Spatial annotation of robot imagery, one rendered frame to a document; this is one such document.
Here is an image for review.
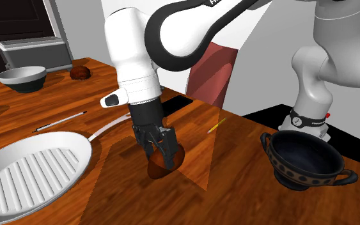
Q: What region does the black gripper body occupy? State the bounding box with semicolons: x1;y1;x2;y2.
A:
127;97;166;130

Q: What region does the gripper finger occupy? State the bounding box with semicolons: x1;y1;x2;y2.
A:
155;126;180;171
132;124;156;160

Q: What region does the brown round potato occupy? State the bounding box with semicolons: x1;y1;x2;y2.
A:
147;143;186;180

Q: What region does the yellow pencil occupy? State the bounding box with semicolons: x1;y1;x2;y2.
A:
207;117;228;134

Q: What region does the red upright panel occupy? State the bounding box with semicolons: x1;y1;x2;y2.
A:
185;42;239;109

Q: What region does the dark brown round lump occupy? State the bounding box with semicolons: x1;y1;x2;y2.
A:
69;65;92;81

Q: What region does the white pen with black tip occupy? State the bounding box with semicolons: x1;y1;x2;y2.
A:
32;111;88;134

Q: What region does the white ribbed grill pan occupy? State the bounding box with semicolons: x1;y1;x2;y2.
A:
0;113;134;225

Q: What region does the grey box appliance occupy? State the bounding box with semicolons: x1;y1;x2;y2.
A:
0;36;74;74

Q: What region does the white bowl with dark base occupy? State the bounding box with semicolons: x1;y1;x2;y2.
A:
0;65;48;94

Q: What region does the black panelled door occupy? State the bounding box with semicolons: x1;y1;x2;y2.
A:
0;0;56;77

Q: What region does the black robot stand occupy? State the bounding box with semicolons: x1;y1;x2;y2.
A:
242;104;360;171

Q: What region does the black two-handled patterned bowl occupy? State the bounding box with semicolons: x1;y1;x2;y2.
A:
260;130;359;192

